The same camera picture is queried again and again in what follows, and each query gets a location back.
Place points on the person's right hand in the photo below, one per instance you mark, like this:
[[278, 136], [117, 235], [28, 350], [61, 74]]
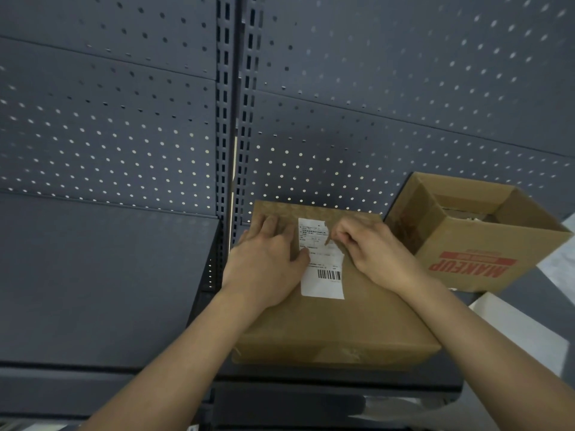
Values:
[[382, 260]]

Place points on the person's left hand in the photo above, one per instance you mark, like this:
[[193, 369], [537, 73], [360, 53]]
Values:
[[263, 269]]

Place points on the person's left thumb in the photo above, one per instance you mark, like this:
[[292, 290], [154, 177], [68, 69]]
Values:
[[300, 261]]

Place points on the person's right fingers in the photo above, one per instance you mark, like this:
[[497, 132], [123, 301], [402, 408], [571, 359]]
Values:
[[355, 235]]

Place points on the white shipping label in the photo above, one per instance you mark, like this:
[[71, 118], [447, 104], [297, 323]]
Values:
[[321, 282]]

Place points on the brown cardboard box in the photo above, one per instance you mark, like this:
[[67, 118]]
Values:
[[350, 323]]

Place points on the person's left forearm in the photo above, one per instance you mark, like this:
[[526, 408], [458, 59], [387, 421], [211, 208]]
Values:
[[179, 368]]

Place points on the person's right forearm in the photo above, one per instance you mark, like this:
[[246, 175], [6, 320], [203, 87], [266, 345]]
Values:
[[485, 359]]

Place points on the open cardboard box red print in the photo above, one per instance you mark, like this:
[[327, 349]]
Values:
[[467, 260]]

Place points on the pale packaged item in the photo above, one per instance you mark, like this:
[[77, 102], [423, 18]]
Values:
[[469, 215]]

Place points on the dark grey metal shelf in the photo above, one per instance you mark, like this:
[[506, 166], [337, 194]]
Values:
[[99, 282], [341, 386]]

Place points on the grey pegboard back panel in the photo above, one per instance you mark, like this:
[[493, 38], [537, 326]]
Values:
[[103, 107], [404, 85]]

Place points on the white flat board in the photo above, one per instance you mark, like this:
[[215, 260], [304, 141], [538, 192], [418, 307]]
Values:
[[516, 327]]

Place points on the grey slotted shelf upright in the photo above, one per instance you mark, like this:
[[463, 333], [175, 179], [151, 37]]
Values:
[[231, 85]]

